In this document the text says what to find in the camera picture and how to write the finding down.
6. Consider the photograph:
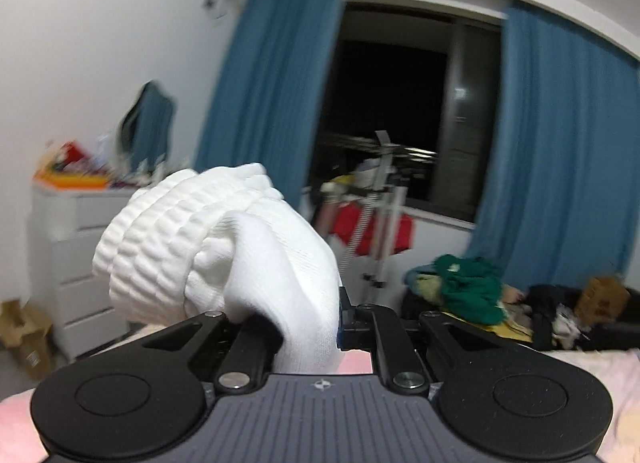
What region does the white knit garment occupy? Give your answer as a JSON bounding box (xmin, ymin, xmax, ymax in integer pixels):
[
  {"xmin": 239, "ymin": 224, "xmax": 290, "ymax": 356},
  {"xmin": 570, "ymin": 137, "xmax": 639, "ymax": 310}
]
[{"xmin": 92, "ymin": 163, "xmax": 343, "ymax": 373}]

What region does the dark clothes pile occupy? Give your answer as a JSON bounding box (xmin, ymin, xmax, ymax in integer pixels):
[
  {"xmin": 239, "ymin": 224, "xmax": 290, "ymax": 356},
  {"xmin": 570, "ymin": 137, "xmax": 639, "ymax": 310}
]
[{"xmin": 521, "ymin": 284, "xmax": 639, "ymax": 351}]

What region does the pastel rainbow bed sheet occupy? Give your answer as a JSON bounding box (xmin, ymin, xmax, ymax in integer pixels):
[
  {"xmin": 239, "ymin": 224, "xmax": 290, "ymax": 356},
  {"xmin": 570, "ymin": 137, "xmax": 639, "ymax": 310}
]
[{"xmin": 1, "ymin": 349, "xmax": 639, "ymax": 462}]

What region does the green garment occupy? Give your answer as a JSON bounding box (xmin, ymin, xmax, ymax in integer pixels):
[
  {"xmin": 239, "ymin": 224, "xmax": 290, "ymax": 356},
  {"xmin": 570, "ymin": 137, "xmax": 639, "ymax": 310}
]
[{"xmin": 433, "ymin": 254, "xmax": 504, "ymax": 325}]

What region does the cardboard box on floor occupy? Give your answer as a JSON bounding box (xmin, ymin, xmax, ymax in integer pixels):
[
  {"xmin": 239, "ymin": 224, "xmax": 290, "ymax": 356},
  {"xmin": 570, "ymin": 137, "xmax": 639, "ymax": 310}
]
[{"xmin": 1, "ymin": 299, "xmax": 54, "ymax": 381}]

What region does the white drawer cabinet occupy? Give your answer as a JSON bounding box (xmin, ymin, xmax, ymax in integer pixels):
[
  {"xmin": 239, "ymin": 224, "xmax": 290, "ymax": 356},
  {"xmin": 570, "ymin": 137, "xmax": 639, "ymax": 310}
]
[{"xmin": 28, "ymin": 181, "xmax": 134, "ymax": 360}]

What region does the blue curtain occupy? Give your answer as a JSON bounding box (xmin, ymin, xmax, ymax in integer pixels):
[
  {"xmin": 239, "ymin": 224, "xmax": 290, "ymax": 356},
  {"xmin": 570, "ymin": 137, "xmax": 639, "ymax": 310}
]
[
  {"xmin": 194, "ymin": 0, "xmax": 344, "ymax": 206},
  {"xmin": 468, "ymin": 2, "xmax": 639, "ymax": 289}
]

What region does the metal drying rack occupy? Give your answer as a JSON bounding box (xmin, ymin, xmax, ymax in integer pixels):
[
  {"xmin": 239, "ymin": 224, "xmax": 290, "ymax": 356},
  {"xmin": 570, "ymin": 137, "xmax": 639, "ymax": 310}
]
[{"xmin": 308, "ymin": 130, "xmax": 437, "ymax": 290}]

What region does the colourful clutter on cabinet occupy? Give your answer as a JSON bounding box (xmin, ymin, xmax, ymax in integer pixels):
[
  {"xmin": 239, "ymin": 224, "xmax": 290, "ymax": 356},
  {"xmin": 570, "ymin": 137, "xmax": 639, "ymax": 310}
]
[{"xmin": 32, "ymin": 139, "xmax": 152, "ymax": 191}]

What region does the red cloth on rack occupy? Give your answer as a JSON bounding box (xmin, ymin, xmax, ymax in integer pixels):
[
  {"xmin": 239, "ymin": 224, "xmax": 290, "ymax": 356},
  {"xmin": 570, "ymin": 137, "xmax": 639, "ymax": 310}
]
[{"xmin": 331, "ymin": 202, "xmax": 414, "ymax": 256}]

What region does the dark teal hanging garment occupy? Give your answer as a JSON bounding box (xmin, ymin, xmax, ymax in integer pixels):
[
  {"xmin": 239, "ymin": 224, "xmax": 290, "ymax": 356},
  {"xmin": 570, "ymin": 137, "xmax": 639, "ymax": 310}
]
[{"xmin": 115, "ymin": 80, "xmax": 176, "ymax": 174}]

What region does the dark window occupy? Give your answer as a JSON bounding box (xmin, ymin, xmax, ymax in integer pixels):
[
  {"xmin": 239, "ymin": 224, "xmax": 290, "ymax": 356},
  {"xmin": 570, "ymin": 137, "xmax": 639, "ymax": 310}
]
[{"xmin": 308, "ymin": 2, "xmax": 501, "ymax": 221}]

